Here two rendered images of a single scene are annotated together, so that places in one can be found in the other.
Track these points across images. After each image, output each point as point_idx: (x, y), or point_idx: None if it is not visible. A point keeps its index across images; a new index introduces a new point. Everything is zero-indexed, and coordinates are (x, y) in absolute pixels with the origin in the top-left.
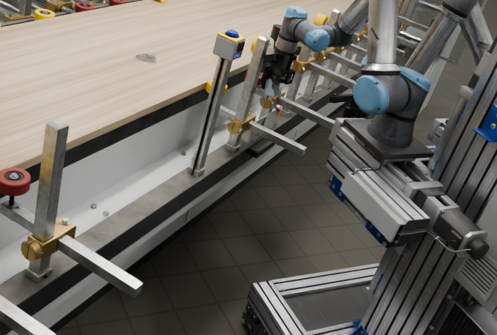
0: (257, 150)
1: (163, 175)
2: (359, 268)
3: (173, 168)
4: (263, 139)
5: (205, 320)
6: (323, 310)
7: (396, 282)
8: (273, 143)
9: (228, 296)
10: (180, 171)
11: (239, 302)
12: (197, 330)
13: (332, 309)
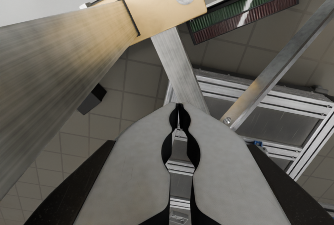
0: (199, 36)
1: (0, 0)
2: (290, 98)
3: None
4: None
5: (149, 41)
6: (211, 113)
7: None
8: (278, 12)
9: (184, 27)
10: None
11: (188, 37)
12: (137, 47)
13: (220, 115)
